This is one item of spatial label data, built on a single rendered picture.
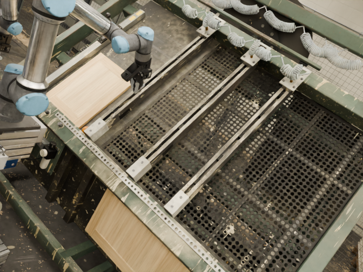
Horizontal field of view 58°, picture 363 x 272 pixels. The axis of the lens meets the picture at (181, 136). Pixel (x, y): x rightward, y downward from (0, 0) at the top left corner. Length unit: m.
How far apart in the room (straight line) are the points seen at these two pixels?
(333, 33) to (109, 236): 1.98
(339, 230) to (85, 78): 1.74
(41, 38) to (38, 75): 0.15
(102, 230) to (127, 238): 0.21
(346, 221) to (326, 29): 1.29
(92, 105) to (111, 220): 0.74
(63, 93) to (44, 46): 0.98
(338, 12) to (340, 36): 4.28
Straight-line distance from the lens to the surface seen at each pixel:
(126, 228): 2.15
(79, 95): 2.23
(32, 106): 1.41
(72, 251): 2.34
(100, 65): 2.35
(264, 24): 2.66
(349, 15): 6.72
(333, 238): 1.78
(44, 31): 1.32
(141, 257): 2.14
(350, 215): 1.85
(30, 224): 2.45
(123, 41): 1.50
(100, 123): 1.99
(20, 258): 2.45
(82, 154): 1.95
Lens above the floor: 1.80
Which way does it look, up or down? 19 degrees down
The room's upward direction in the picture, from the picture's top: 31 degrees clockwise
